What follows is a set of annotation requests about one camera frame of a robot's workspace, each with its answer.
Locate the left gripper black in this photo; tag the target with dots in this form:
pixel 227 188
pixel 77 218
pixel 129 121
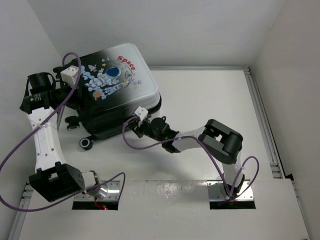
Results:
pixel 77 99

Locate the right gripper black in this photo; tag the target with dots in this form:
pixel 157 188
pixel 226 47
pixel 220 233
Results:
pixel 139 129

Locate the grey lined suitcase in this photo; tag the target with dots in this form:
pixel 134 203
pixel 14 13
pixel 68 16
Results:
pixel 118 81

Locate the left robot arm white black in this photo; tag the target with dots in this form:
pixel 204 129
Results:
pixel 54 178

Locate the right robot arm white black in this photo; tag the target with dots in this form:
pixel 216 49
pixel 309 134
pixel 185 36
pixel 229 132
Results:
pixel 220 142

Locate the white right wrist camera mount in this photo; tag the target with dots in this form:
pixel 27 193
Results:
pixel 141 113

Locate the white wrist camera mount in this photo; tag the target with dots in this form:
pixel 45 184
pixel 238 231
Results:
pixel 141 113
pixel 69 75

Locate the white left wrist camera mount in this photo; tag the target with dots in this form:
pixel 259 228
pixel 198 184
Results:
pixel 69 75

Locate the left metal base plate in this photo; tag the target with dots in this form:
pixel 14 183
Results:
pixel 107 192

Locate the metal base plate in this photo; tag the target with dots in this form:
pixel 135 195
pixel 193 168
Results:
pixel 216 192
pixel 107 192

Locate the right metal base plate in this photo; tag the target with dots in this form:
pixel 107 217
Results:
pixel 216 192

